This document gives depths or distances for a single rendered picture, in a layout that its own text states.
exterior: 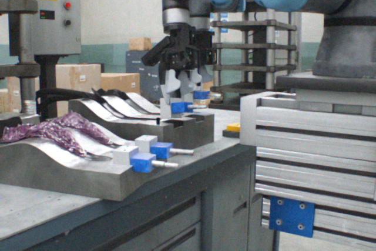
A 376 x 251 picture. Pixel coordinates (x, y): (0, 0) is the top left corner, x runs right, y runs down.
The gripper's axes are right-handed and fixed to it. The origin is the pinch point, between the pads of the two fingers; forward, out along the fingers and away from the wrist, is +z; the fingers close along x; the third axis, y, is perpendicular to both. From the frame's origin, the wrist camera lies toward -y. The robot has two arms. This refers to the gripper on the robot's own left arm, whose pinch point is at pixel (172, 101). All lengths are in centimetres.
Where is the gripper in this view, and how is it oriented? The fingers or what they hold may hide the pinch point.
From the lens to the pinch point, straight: 107.4
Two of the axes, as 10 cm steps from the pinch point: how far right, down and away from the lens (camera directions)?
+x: 5.6, 0.1, 8.3
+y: 8.2, -0.5, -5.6
